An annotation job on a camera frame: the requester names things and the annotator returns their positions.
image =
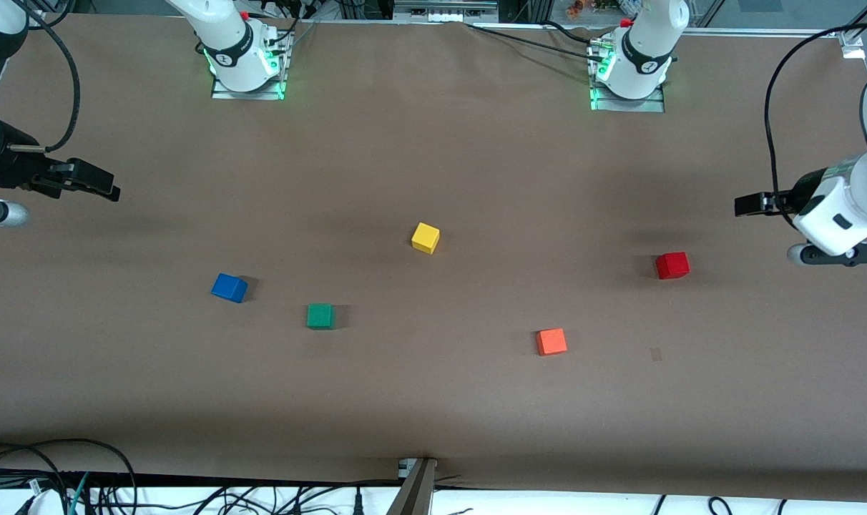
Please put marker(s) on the small colourful objects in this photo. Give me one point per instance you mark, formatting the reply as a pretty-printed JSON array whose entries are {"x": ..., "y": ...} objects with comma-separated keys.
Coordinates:
[{"x": 598, "y": 6}]

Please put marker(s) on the aluminium profile bar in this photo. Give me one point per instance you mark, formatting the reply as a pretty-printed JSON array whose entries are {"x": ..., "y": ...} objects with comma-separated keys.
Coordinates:
[{"x": 413, "y": 493}]

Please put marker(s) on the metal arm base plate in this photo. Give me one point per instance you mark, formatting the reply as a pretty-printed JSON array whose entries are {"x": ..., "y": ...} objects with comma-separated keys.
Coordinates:
[
  {"x": 652, "y": 104},
  {"x": 222, "y": 91}
]

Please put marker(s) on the blue cube block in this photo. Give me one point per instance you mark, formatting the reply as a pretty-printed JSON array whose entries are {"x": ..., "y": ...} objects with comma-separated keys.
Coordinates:
[{"x": 229, "y": 288}]

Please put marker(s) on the aluminium table edge rail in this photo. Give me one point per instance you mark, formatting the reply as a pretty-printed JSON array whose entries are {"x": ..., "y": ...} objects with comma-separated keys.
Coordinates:
[{"x": 727, "y": 31}]

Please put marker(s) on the green cube block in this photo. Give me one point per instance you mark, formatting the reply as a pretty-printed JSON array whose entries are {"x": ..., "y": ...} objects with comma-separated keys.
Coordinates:
[{"x": 320, "y": 316}]

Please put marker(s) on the orange cube block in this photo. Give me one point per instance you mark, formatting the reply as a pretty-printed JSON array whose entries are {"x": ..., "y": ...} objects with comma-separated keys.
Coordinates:
[{"x": 551, "y": 342}]

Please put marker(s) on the red cube block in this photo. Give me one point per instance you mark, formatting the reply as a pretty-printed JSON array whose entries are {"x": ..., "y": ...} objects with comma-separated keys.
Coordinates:
[{"x": 672, "y": 265}]

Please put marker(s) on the yellow cube block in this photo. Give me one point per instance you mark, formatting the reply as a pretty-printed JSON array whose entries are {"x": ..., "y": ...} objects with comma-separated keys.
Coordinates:
[{"x": 425, "y": 237}]

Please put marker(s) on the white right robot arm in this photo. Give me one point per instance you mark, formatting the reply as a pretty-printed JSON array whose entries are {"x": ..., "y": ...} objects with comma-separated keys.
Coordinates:
[{"x": 233, "y": 43}]

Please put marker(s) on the aluminium corner bracket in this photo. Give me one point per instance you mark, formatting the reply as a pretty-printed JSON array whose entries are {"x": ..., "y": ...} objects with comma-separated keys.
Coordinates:
[{"x": 852, "y": 44}]

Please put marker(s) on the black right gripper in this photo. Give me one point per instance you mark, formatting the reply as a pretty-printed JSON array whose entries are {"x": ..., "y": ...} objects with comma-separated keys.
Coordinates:
[{"x": 15, "y": 169}]

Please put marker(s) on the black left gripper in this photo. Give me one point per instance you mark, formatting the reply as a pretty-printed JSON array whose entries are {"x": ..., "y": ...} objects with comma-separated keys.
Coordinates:
[{"x": 798, "y": 196}]

